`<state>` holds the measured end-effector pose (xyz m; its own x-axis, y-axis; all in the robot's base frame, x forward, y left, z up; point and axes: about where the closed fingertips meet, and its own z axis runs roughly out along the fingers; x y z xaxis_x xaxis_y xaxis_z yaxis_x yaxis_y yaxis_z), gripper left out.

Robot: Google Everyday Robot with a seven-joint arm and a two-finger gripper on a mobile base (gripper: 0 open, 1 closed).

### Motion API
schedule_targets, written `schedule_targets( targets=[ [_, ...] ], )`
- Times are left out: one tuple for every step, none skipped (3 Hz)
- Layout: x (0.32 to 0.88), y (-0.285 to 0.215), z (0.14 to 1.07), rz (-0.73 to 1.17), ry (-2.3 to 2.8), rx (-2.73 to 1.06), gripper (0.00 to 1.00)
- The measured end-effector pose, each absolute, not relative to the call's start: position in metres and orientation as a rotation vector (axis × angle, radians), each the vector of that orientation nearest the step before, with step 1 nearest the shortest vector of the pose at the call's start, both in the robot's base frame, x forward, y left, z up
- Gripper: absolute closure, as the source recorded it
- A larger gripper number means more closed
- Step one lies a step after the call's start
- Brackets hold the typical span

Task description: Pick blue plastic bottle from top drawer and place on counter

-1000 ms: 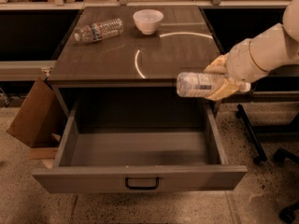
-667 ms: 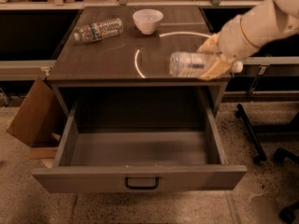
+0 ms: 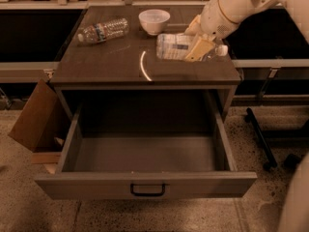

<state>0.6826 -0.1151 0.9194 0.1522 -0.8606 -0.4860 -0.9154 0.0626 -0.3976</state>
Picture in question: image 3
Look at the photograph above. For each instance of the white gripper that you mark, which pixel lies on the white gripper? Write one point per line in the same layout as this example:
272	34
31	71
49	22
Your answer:
214	20

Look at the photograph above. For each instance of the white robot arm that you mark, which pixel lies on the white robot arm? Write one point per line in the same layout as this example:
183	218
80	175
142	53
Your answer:
239	10

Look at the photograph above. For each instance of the grey drawer cabinet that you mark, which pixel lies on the grey drawer cabinet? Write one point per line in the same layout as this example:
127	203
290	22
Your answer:
131	63

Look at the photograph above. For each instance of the clear plastic water bottle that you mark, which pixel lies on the clear plastic water bottle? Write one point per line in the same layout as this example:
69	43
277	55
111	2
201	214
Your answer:
104	31

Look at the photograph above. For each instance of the open grey top drawer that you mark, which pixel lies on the open grey top drawer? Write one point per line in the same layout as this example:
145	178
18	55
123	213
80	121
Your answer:
119	138

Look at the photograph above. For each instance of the white plastic bowl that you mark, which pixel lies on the white plastic bowl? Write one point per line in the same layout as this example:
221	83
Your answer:
154	21

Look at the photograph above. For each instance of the black chair base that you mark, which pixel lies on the black chair base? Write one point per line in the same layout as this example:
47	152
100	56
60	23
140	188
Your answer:
281	135

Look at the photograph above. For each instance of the brown cardboard box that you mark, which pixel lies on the brown cardboard box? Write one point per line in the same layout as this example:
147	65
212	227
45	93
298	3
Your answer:
43	123

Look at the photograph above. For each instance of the black drawer handle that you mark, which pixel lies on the black drawer handle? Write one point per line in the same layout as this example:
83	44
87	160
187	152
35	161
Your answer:
147	190

